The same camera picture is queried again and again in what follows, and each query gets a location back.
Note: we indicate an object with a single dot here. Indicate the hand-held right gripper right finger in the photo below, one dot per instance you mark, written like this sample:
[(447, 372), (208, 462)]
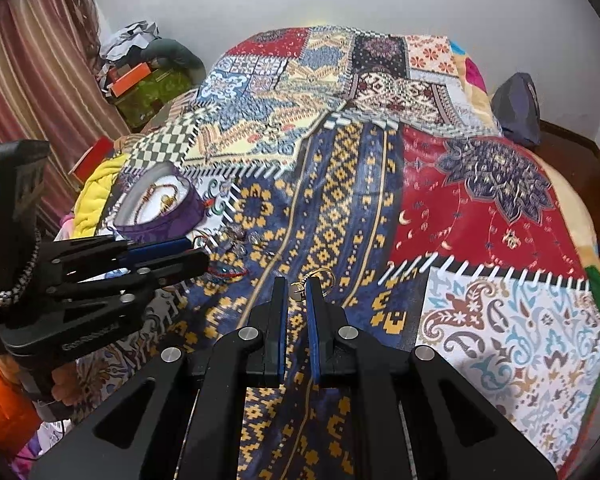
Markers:
[(313, 332)]

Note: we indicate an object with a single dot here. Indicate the purple round jewelry box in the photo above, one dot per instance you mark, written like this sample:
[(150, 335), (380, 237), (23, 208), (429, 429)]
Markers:
[(172, 215)]

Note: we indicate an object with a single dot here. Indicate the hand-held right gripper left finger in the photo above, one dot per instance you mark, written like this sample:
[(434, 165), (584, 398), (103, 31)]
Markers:
[(281, 331)]

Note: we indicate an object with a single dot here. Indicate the white grey crumpled cloth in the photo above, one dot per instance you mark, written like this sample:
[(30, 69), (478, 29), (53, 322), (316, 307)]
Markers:
[(127, 40)]

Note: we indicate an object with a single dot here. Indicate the patchwork printed blanket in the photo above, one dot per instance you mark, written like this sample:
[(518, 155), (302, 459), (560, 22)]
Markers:
[(355, 185)]

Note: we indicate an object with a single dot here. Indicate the dark blue bag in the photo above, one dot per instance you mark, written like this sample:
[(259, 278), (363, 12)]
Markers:
[(517, 107)]

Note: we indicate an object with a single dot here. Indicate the orange box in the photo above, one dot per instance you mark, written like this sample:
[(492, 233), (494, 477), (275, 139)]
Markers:
[(129, 79)]

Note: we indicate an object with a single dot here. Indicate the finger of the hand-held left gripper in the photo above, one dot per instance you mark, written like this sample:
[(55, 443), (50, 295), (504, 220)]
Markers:
[(180, 265), (165, 249)]

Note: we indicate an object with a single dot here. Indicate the silver earrings cluster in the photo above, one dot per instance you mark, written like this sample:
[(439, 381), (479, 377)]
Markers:
[(242, 244)]

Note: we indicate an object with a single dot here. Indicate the striped brown curtain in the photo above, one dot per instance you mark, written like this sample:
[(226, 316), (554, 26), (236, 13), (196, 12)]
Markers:
[(35, 70)]

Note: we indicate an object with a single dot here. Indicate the red box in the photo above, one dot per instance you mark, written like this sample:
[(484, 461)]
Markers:
[(92, 157)]

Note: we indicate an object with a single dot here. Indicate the yellow cloth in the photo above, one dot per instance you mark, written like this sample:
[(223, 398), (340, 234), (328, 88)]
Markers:
[(96, 195)]

